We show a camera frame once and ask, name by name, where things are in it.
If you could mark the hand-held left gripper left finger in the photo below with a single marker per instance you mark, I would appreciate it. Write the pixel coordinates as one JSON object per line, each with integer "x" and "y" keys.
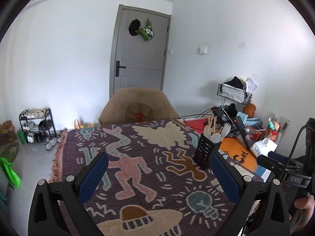
{"x": 92, "y": 177}

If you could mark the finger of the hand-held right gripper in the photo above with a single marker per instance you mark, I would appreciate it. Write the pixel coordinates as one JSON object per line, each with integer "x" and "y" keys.
{"x": 278, "y": 156}
{"x": 268, "y": 163}

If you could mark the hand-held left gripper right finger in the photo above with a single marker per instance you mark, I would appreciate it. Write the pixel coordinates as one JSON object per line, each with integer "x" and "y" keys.
{"x": 225, "y": 177}

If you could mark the black slotted utensil holder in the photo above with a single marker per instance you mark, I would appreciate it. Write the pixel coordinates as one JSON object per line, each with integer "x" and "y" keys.
{"x": 205, "y": 152}

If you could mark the white plastic fork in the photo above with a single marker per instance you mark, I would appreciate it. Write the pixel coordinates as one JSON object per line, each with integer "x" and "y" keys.
{"x": 226, "y": 127}

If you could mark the pile of wooden chopsticks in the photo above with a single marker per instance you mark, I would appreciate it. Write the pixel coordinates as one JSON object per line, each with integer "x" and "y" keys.
{"x": 211, "y": 123}

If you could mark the person's right hand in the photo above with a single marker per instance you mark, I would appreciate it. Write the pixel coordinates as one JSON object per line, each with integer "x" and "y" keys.
{"x": 305, "y": 202}

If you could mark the white plastic bag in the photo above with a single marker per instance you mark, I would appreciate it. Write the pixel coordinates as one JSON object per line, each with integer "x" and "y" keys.
{"x": 264, "y": 147}

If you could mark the red tin can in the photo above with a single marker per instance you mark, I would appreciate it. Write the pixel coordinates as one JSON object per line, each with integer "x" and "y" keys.
{"x": 272, "y": 134}

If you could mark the small teal figurine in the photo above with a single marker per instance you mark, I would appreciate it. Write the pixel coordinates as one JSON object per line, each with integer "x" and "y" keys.
{"x": 272, "y": 124}

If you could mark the red plastic basket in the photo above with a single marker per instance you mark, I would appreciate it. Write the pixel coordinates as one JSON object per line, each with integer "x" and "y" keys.
{"x": 254, "y": 132}

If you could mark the blue tissue box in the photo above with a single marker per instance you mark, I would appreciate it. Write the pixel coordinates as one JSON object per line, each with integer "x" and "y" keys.
{"x": 253, "y": 122}

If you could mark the large black electronic device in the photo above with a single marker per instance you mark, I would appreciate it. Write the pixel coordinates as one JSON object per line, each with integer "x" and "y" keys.
{"x": 240, "y": 127}

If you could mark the grey sneakers pair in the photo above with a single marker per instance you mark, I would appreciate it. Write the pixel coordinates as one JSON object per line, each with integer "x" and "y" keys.
{"x": 51, "y": 142}

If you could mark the printed woven blanket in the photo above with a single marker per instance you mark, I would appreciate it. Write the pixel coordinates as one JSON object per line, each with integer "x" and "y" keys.
{"x": 147, "y": 177}

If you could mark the red folder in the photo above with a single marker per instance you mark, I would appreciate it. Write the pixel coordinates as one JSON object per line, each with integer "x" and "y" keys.
{"x": 195, "y": 123}

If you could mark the black shoe rack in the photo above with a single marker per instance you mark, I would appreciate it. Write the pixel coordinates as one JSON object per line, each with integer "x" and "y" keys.
{"x": 53, "y": 127}

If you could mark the small black electronic device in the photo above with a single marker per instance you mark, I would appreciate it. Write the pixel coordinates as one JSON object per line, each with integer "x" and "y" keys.
{"x": 221, "y": 111}

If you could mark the brown upholstered chair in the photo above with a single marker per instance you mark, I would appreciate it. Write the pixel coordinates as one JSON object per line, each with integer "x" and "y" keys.
{"x": 113, "y": 105}

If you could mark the small orange cushion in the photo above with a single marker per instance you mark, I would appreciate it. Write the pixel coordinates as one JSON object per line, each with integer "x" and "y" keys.
{"x": 139, "y": 117}

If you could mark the white paper sheet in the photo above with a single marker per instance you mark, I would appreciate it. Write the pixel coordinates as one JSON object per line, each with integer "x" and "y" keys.
{"x": 252, "y": 84}

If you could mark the dark green bag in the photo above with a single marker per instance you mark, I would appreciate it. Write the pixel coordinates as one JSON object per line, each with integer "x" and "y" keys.
{"x": 22, "y": 137}

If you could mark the bright green bag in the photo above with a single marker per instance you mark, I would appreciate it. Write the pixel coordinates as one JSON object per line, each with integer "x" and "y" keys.
{"x": 11, "y": 173}

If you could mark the olive green bag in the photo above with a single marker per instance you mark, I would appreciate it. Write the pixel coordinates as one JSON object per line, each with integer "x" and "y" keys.
{"x": 9, "y": 151}

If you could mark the black cloth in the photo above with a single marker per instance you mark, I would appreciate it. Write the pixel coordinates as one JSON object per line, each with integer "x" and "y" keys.
{"x": 233, "y": 82}

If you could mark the rows of shoes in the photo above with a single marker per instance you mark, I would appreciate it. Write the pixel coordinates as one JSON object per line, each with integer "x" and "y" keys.
{"x": 32, "y": 113}

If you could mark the teal cloth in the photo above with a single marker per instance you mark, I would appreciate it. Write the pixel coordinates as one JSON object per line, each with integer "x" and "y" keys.
{"x": 3, "y": 200}

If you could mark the cardboard box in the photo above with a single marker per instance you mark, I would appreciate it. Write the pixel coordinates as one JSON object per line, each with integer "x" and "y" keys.
{"x": 7, "y": 131}

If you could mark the grey door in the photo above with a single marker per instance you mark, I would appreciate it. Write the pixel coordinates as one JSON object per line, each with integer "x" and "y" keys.
{"x": 140, "y": 59}

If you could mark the green plush toy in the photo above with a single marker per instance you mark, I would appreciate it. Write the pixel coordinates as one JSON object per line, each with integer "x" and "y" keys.
{"x": 146, "y": 32}

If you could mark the black hat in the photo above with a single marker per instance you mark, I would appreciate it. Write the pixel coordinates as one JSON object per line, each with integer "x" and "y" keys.
{"x": 134, "y": 27}

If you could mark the blank white wall plate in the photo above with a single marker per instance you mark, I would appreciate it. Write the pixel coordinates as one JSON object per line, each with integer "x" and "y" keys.
{"x": 242, "y": 44}

